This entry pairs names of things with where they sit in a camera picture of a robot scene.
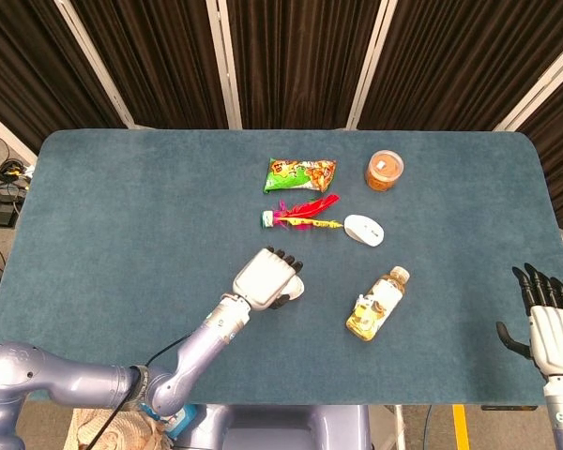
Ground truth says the green snack bag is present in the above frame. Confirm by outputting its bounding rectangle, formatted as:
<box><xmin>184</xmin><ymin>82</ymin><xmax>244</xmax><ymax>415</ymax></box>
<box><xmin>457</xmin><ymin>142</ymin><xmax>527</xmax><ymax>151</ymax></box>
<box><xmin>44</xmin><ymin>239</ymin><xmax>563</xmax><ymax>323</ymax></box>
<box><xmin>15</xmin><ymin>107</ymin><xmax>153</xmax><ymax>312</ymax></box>
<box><xmin>262</xmin><ymin>157</ymin><xmax>338</xmax><ymax>194</ymax></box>

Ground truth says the white table leg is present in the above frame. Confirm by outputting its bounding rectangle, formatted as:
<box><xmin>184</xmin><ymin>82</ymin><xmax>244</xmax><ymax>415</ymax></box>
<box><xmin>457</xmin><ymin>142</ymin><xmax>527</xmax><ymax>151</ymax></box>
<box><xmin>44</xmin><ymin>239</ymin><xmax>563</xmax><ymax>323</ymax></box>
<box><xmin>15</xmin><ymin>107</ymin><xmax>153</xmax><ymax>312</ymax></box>
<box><xmin>386</xmin><ymin>404</ymin><xmax>408</xmax><ymax>450</ymax></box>

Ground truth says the teal blue cloth-covered table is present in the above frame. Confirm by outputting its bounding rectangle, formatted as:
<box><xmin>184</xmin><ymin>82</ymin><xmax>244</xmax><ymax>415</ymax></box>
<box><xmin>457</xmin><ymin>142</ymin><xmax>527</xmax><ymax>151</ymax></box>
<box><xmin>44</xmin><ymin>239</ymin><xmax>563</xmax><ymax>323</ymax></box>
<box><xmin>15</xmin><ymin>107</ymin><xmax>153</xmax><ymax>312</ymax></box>
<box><xmin>0</xmin><ymin>128</ymin><xmax>563</xmax><ymax>407</ymax></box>

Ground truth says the colourful feather shuttlecock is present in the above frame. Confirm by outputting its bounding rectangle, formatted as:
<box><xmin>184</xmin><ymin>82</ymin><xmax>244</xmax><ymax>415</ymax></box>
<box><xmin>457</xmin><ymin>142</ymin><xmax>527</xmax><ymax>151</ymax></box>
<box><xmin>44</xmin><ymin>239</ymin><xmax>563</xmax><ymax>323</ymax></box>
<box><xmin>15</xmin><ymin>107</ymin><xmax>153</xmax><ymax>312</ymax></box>
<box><xmin>261</xmin><ymin>193</ymin><xmax>345</xmax><ymax>233</ymax></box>

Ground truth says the clear jar of rubber bands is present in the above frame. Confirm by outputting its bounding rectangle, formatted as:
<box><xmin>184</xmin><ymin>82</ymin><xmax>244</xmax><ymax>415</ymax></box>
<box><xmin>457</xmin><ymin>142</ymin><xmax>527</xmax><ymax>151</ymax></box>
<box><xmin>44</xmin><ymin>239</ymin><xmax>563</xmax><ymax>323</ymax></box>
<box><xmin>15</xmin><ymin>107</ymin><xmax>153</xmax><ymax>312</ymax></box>
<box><xmin>364</xmin><ymin>149</ymin><xmax>405</xmax><ymax>193</ymax></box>

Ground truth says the yellow tea plastic bottle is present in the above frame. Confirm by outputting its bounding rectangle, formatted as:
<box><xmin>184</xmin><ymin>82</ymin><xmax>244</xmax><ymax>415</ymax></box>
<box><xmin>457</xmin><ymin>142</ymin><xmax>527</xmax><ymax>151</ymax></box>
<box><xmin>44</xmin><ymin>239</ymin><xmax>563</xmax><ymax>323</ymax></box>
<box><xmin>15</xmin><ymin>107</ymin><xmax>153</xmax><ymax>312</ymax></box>
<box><xmin>345</xmin><ymin>265</ymin><xmax>412</xmax><ymax>342</ymax></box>

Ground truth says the tangled black cable bundle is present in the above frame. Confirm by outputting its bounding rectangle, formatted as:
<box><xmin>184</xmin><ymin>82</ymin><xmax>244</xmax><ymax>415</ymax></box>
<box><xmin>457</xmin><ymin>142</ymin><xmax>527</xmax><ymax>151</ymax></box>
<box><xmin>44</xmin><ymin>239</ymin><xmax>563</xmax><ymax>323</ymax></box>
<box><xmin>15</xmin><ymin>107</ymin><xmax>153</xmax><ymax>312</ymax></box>
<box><xmin>0</xmin><ymin>157</ymin><xmax>33</xmax><ymax>189</ymax></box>

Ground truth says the beige woven rope fabric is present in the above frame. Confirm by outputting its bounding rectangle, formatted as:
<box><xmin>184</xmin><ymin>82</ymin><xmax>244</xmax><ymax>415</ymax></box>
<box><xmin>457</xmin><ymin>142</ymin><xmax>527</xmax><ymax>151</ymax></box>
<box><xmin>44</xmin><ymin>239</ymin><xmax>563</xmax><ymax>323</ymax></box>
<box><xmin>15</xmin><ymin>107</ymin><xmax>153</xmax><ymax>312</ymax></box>
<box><xmin>68</xmin><ymin>406</ymin><xmax>175</xmax><ymax>450</ymax></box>

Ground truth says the white paper cup blue flower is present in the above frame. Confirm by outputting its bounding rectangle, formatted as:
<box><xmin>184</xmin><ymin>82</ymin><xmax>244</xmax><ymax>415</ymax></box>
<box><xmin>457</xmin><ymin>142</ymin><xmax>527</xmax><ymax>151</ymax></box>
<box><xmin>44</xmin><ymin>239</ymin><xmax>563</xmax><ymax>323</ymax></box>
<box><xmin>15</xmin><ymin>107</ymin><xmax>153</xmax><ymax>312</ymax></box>
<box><xmin>281</xmin><ymin>275</ymin><xmax>306</xmax><ymax>302</ymax></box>

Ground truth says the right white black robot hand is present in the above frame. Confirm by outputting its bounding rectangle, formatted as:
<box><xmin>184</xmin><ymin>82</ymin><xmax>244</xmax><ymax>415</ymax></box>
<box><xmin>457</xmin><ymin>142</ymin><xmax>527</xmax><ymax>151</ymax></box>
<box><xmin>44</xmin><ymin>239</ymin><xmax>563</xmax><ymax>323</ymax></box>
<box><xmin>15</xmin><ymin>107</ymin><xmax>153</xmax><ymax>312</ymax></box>
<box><xmin>495</xmin><ymin>262</ymin><xmax>563</xmax><ymax>376</ymax></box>

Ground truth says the white computer mouse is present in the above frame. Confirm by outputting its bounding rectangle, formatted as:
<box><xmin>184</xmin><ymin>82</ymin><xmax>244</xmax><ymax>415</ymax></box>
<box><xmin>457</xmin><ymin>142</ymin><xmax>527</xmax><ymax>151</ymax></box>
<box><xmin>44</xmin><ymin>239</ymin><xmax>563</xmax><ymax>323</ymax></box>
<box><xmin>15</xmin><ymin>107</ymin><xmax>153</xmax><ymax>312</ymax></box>
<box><xmin>343</xmin><ymin>214</ymin><xmax>386</xmax><ymax>247</ymax></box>

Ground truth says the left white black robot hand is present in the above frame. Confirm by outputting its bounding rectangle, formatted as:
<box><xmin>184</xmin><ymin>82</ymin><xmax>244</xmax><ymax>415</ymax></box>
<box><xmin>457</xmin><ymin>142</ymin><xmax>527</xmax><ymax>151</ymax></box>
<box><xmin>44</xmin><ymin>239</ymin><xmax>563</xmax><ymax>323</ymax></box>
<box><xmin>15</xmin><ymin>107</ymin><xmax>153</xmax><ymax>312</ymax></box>
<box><xmin>232</xmin><ymin>246</ymin><xmax>306</xmax><ymax>312</ymax></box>

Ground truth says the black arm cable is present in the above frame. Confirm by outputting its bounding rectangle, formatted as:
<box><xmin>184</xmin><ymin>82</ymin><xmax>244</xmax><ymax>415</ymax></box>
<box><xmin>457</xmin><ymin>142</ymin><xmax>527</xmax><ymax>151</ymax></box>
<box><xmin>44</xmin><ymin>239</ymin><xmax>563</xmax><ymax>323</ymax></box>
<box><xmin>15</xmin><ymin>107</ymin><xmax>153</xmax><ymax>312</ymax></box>
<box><xmin>87</xmin><ymin>330</ymin><xmax>201</xmax><ymax>450</ymax></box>

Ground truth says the silver robot torso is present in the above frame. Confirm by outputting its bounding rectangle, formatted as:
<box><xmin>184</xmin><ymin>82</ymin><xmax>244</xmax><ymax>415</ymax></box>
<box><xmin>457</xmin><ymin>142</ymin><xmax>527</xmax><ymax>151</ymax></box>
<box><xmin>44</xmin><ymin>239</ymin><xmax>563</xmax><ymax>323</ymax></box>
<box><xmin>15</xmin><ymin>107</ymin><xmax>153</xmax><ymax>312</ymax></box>
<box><xmin>175</xmin><ymin>403</ymin><xmax>372</xmax><ymax>450</ymax></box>

